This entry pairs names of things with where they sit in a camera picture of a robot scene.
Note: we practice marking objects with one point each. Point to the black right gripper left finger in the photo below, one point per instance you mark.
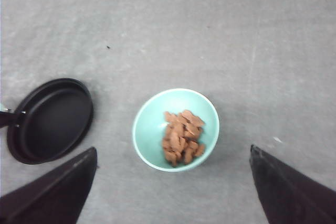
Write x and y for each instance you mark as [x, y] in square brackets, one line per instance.
[56, 197]

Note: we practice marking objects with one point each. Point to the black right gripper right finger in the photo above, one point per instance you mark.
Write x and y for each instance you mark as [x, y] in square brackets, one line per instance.
[287, 195]

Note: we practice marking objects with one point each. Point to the brown beef cubes pile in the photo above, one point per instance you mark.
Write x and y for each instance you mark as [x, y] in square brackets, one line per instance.
[180, 142]

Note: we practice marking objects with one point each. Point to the mint green bowl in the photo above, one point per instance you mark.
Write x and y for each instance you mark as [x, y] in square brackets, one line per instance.
[149, 126]

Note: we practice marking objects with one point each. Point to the black frying pan mint handle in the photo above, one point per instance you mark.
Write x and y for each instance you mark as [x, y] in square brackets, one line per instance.
[49, 122]

